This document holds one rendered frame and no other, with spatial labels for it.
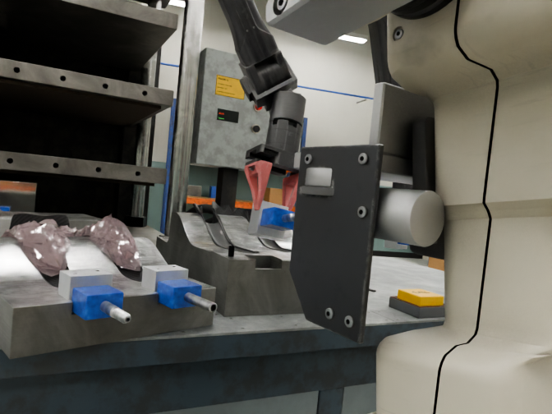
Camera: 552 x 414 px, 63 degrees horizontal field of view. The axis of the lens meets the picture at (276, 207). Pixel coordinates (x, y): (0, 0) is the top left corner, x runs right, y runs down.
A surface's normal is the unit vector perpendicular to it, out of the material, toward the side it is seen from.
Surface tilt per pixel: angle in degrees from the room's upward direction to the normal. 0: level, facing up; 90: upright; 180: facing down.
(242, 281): 90
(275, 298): 90
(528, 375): 82
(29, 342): 90
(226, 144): 90
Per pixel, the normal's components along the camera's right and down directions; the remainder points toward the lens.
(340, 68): 0.28, 0.06
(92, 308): 0.69, 0.09
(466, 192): -0.81, -0.06
